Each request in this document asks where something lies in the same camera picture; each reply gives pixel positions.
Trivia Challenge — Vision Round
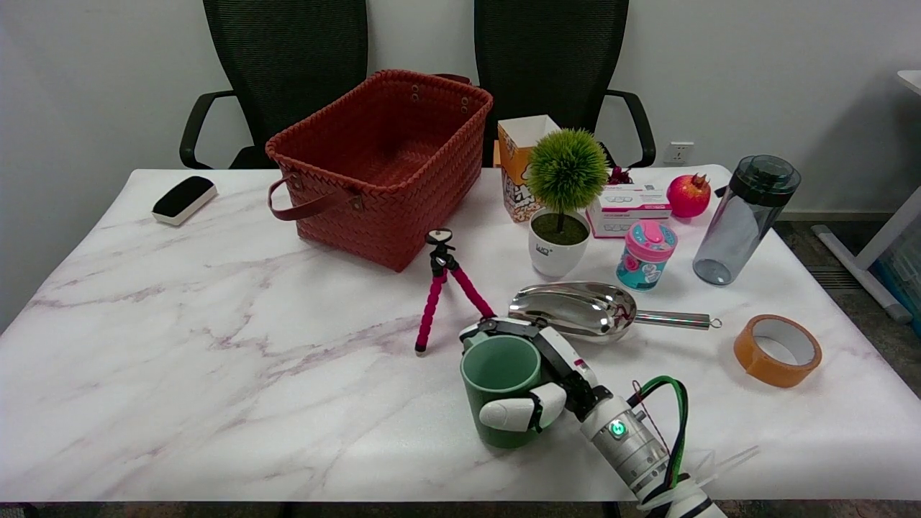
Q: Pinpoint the orange white popcorn box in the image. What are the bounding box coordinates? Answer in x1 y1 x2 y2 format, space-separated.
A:
497 114 562 223

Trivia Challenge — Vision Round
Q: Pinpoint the red woven basket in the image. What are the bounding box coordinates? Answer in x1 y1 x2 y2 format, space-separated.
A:
265 69 494 273

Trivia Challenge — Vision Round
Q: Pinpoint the black white board eraser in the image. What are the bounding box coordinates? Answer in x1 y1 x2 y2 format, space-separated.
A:
151 176 218 227

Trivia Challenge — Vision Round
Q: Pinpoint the orange tape roll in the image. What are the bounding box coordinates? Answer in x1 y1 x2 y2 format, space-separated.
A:
734 314 822 389

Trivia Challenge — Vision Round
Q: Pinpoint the white pink carton box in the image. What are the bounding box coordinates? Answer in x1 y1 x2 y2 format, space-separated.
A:
586 184 673 239

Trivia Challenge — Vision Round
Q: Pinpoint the pink flexible mini tripod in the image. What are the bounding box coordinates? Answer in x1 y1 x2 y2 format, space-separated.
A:
414 229 497 355

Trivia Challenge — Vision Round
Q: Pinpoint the pink teal kids cup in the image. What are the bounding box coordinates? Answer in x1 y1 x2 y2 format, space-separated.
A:
616 219 678 291

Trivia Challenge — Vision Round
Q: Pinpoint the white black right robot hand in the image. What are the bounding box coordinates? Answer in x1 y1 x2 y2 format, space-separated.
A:
459 317 614 434

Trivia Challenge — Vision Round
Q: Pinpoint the blue storage bin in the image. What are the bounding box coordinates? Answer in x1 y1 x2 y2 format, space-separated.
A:
872 230 921 339

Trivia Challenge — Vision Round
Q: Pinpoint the white side desk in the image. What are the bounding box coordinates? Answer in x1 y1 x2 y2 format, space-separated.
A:
812 70 921 324

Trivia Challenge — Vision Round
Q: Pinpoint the shiny metal scoop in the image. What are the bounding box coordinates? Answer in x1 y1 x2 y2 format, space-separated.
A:
508 281 722 344

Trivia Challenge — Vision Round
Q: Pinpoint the green mug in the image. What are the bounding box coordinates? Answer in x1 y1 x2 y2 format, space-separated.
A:
460 335 542 449

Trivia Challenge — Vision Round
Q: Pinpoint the black mesh office chair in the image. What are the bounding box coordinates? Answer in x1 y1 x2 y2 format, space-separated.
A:
178 0 371 170
471 0 657 170

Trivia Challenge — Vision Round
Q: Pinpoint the grey transparent water bottle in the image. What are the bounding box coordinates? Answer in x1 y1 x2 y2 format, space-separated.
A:
692 155 802 286

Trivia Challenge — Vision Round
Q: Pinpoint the green ball plant white pot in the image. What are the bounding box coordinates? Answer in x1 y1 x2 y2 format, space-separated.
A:
527 128 611 280

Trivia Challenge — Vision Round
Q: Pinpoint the red pomegranate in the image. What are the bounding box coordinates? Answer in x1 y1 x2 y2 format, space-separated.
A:
666 173 712 220

